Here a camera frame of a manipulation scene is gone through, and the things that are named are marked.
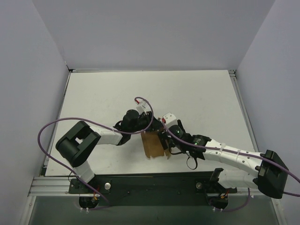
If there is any purple cable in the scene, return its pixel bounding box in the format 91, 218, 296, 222
37, 96, 155, 210
161, 120, 300, 213

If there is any brown cardboard box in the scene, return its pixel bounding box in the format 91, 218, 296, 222
141, 118, 171, 159

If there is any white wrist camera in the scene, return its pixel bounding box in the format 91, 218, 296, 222
135, 99, 151, 115
161, 112, 178, 128

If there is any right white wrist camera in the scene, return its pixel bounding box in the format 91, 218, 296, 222
161, 112, 178, 128

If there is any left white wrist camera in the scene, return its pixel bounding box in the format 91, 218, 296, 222
135, 99, 151, 115

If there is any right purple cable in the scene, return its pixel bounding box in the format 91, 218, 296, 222
161, 120, 300, 213

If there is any aluminium frame rail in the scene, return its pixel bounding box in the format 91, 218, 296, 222
28, 69, 281, 197

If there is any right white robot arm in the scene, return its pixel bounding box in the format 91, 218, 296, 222
161, 119, 288, 199

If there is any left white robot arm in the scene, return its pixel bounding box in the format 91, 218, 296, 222
55, 110, 162, 193

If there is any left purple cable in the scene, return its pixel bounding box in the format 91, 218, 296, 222
37, 96, 155, 210

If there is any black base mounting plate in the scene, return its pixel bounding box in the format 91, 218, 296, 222
68, 168, 237, 208

